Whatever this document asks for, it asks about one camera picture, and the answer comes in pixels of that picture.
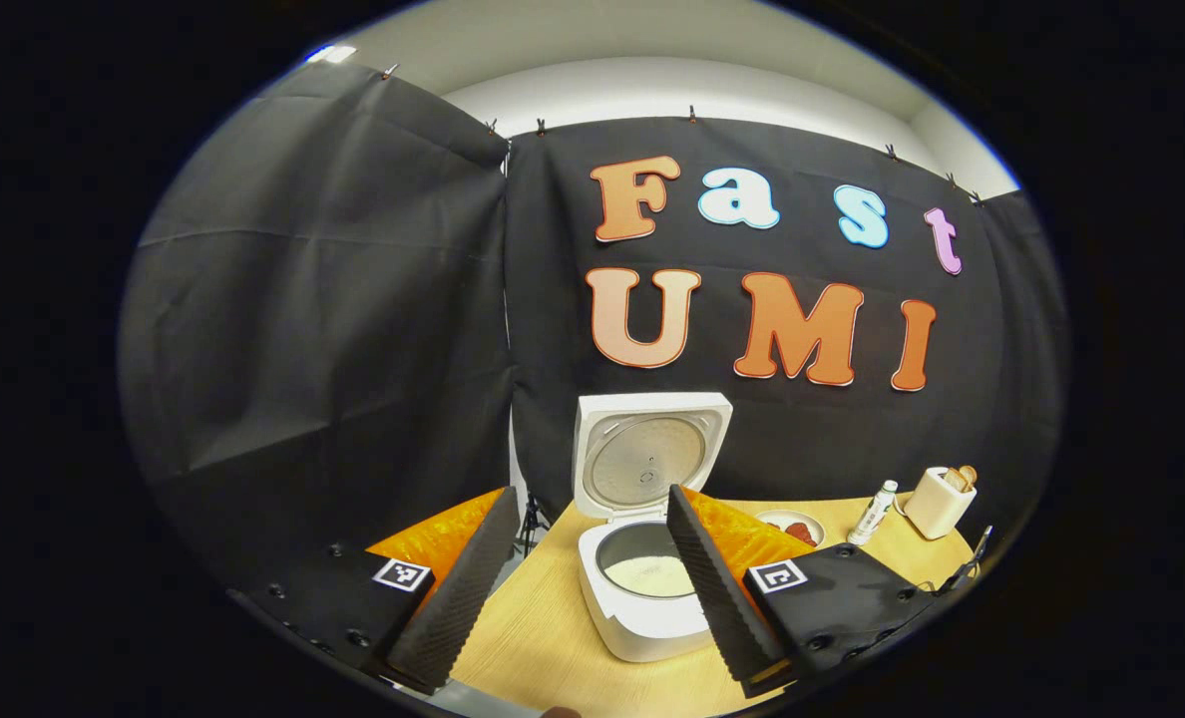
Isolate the white drink bottle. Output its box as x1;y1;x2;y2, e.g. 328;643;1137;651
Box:
847;480;899;546

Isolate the black tripod stand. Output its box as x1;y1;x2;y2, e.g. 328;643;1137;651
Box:
516;492;551;556

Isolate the white round plate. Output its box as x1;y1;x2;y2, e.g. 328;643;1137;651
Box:
755;510;826;549

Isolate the black backdrop cloth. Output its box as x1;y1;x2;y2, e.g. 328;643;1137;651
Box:
119;62;1067;589

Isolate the white toaster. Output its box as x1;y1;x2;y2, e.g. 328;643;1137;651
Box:
902;465;979;540

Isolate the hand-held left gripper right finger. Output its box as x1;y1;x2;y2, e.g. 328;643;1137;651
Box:
666;485;953;699

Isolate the white rice cooker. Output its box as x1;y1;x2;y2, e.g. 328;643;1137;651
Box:
571;391;735;664

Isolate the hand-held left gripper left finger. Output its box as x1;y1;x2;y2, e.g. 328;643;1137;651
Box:
228;486;522;696

